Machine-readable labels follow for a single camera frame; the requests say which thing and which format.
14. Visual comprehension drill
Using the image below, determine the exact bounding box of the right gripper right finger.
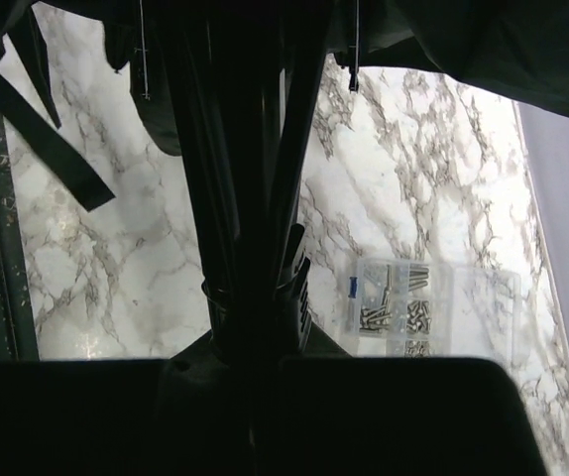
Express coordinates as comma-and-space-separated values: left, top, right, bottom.
249, 321, 551, 476

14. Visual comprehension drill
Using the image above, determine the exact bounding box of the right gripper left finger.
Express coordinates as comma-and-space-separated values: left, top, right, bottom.
0, 358, 250, 475

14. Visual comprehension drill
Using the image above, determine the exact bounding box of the black folding umbrella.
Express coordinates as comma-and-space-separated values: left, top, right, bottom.
0, 0, 569, 368

